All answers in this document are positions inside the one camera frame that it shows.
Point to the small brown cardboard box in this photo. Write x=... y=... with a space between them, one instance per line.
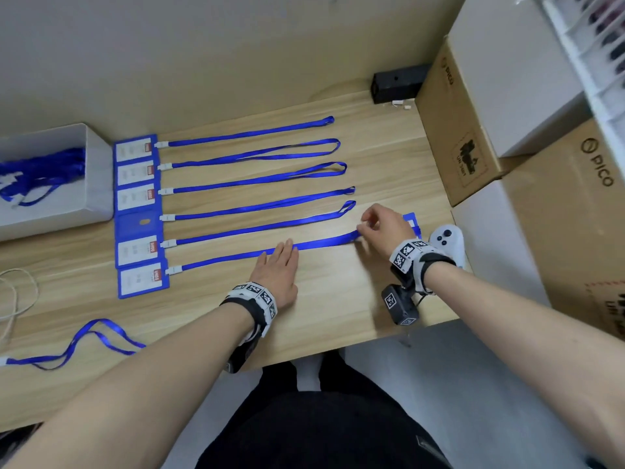
x=449 y=136

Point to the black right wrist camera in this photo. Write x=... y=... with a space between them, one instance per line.
x=399 y=303

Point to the white marker wrist band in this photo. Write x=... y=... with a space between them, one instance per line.
x=256 y=297
x=410 y=253

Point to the blue card sleeve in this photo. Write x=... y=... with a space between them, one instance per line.
x=410 y=220

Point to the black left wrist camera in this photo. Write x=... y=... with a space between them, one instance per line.
x=240 y=354

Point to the person's left forearm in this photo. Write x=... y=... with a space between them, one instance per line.
x=146 y=385

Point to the black rectangular device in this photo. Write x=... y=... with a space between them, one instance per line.
x=395 y=85

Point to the white box under cardboard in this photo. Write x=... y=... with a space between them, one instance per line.
x=498 y=239

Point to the white open box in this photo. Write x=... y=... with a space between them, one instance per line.
x=95 y=190

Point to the person's left little finger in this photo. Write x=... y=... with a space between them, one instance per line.
x=261 y=266

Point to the column of blue badge holders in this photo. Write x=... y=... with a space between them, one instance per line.
x=139 y=249

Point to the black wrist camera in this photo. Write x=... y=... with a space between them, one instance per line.
x=399 y=303
x=240 y=354

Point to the white marker right wrist band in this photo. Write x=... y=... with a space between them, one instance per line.
x=410 y=253

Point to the person's right thumb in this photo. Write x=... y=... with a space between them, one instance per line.
x=367 y=233

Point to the person's right hand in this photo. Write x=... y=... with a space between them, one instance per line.
x=388 y=229

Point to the white handheld controller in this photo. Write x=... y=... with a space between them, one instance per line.
x=447 y=239

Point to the white marker left wrist band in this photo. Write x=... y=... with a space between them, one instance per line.
x=256 y=297

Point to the white slotted rack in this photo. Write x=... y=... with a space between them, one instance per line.
x=586 y=53

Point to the large brown cardboard box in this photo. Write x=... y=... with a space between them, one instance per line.
x=576 y=229

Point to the person's right forearm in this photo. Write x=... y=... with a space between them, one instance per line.
x=527 y=336

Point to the person's black trousers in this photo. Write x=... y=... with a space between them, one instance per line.
x=317 y=424

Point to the small white connector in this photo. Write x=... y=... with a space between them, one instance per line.
x=403 y=104

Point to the person's left hand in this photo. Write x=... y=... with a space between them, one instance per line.
x=276 y=278

